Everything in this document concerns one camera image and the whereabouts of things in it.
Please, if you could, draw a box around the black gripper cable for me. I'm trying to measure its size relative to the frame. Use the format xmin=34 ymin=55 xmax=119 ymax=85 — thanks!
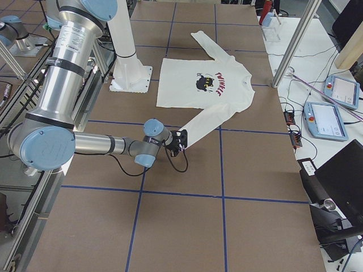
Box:
xmin=113 ymin=141 xmax=190 ymax=177

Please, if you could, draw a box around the silver metal cylinder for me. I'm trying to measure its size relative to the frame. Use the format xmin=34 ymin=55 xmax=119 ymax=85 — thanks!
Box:
xmin=322 ymin=198 xmax=336 ymax=212

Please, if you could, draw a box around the aluminium frame post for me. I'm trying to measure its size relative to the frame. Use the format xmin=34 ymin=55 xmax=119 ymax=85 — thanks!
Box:
xmin=272 ymin=0 xmax=322 ymax=88

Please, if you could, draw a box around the blue teach pendant far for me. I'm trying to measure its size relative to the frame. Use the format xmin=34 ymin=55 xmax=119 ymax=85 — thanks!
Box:
xmin=324 ymin=75 xmax=360 ymax=110

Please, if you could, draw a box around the wooden board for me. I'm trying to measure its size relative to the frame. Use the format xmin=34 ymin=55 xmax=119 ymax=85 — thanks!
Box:
xmin=334 ymin=0 xmax=363 ymax=70

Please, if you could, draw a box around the reacher grabber stick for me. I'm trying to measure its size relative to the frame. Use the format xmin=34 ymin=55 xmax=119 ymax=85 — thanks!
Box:
xmin=286 ymin=66 xmax=363 ymax=121

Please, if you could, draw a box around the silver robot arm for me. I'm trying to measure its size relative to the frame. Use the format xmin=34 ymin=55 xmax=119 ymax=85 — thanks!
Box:
xmin=7 ymin=1 xmax=187 ymax=171

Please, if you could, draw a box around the cream long-sleeve cat shirt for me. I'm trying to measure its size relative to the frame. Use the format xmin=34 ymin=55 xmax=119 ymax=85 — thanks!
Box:
xmin=157 ymin=31 xmax=255 ymax=146

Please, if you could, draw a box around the blue teach pendant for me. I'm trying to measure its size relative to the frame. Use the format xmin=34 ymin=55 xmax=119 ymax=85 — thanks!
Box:
xmin=324 ymin=75 xmax=360 ymax=110
xmin=303 ymin=102 xmax=348 ymax=142

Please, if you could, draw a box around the blue teach pendant near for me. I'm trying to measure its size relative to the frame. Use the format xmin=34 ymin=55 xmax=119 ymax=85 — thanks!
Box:
xmin=303 ymin=102 xmax=348 ymax=142

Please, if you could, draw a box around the black monitor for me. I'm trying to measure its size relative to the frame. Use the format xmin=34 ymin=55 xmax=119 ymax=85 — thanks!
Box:
xmin=315 ymin=139 xmax=363 ymax=226

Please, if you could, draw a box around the orange black connector strip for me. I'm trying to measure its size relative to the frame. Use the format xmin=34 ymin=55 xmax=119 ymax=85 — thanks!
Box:
xmin=284 ymin=110 xmax=302 ymax=150

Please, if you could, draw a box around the blue cup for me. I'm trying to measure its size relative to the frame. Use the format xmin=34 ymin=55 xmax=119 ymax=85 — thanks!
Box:
xmin=261 ymin=12 xmax=274 ymax=27

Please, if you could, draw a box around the red bottle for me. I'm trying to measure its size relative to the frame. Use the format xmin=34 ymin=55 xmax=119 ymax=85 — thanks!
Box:
xmin=260 ymin=0 xmax=273 ymax=20

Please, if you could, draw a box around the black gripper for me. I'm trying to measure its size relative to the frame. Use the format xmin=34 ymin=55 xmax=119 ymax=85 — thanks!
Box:
xmin=166 ymin=129 xmax=188 ymax=155

